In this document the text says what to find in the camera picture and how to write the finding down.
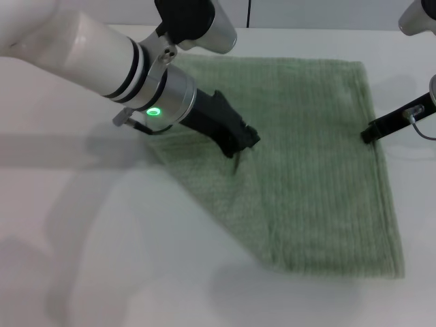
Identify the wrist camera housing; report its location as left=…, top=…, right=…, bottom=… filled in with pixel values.
left=153, top=0, right=238, bottom=55
left=398, top=0, right=436, bottom=37

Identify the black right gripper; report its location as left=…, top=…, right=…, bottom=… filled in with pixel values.
left=360, top=92, right=436, bottom=146

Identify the left wrist camera housing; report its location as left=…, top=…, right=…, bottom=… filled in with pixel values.
left=153, top=0, right=238, bottom=55

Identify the green ribbed towel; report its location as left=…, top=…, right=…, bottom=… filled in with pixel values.
left=146, top=53, right=407, bottom=280

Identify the left arm cable with plug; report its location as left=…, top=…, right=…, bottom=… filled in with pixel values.
left=112, top=108, right=174, bottom=136

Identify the right wrist camera housing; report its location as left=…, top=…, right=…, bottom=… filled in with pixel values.
left=398, top=0, right=436, bottom=37

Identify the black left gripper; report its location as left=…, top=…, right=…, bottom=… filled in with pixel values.
left=178, top=89, right=262, bottom=175

